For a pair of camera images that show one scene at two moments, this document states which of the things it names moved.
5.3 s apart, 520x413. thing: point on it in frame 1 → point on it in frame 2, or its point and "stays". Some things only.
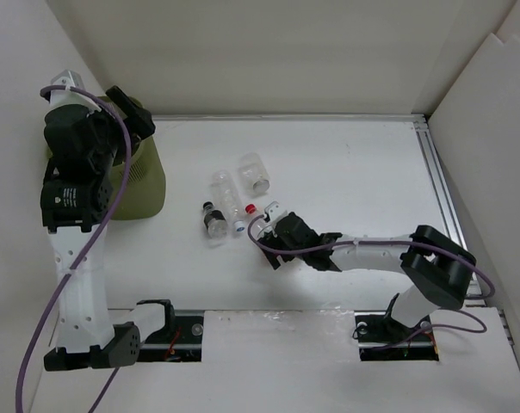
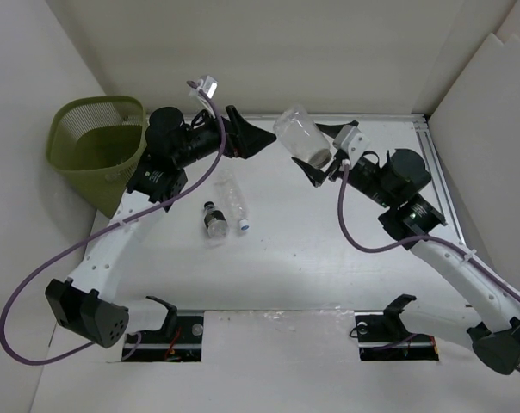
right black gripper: [271, 241] → [318, 175]
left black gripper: [139, 119] → [243, 139]
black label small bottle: [215, 220] stays
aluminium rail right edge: [445, 194] stays
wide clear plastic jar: [252, 174] → [297, 132]
